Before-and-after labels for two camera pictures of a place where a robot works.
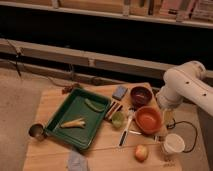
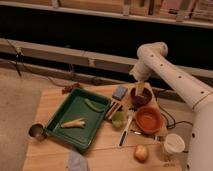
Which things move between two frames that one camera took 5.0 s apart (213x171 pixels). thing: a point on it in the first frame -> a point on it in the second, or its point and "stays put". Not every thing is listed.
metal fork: x=157 y=137 stays put
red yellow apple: x=141 y=153 stays put
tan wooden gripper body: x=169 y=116 -> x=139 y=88
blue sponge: x=119 y=92 stays put
